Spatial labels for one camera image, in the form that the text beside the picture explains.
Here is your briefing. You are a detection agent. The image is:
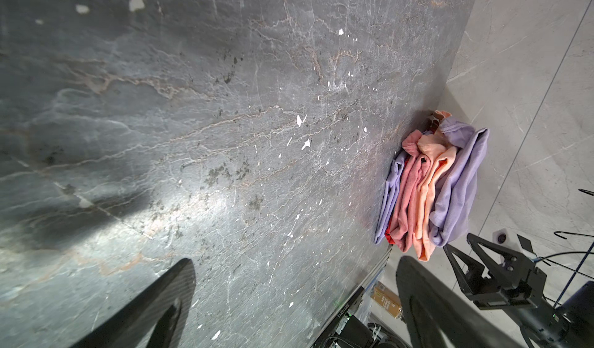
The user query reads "black wire hook rack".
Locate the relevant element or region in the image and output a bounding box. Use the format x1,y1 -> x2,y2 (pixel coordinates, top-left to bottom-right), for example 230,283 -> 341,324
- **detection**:
551,187 -> 594,307

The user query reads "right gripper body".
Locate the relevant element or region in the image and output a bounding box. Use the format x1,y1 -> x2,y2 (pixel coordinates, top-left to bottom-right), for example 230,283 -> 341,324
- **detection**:
472,266 -> 593,347

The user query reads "small brown box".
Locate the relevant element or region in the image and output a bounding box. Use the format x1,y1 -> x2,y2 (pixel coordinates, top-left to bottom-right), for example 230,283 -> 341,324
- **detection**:
372,281 -> 402,319

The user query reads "purple t shirt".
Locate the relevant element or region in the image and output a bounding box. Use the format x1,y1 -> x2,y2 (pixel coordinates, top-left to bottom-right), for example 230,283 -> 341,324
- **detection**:
429,117 -> 490,247

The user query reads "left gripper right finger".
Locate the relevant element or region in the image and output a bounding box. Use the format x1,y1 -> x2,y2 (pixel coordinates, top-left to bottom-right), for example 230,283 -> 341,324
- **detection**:
395,256 -> 510,347

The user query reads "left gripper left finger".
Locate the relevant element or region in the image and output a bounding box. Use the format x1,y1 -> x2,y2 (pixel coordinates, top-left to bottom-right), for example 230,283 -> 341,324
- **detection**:
73,258 -> 196,347

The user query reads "red folded shirt in stack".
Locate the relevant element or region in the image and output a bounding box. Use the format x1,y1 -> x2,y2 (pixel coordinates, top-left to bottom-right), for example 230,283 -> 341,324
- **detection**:
385,229 -> 394,244

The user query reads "pink folded t shirt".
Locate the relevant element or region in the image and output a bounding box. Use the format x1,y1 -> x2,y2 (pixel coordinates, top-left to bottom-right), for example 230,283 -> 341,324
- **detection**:
388,111 -> 457,261

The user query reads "lavender folded shirt in stack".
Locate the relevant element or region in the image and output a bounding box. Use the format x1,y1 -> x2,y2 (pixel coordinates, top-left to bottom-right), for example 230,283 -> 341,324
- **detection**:
374,149 -> 408,244

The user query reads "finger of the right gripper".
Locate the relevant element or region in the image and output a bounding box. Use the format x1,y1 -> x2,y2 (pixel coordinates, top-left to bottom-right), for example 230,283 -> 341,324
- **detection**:
467,234 -> 534,283
443,244 -> 497,302

